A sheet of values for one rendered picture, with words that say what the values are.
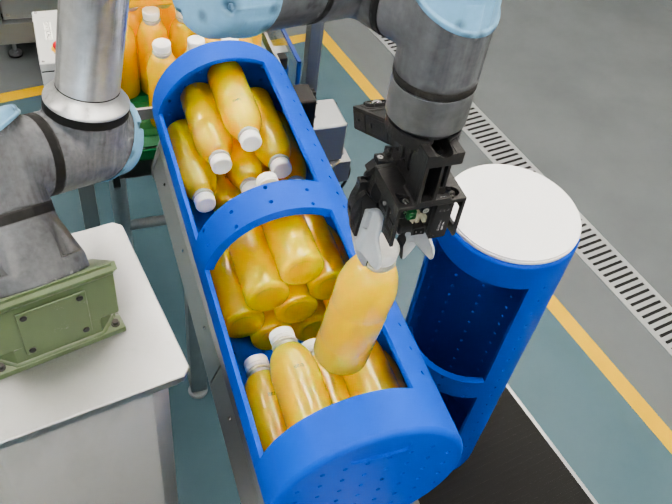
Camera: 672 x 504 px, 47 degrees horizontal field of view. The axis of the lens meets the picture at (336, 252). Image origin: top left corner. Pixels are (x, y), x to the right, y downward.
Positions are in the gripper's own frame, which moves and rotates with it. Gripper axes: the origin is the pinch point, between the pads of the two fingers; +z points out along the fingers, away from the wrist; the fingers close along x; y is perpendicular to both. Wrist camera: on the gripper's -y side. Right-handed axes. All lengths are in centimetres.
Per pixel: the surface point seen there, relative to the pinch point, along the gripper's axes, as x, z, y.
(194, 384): -8, 137, -74
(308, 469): -9.9, 26.4, 11.2
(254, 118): 1, 26, -57
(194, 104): -7, 30, -68
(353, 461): -3.6, 27.8, 11.1
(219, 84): -2, 26, -68
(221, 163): -5, 33, -53
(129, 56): -15, 43, -104
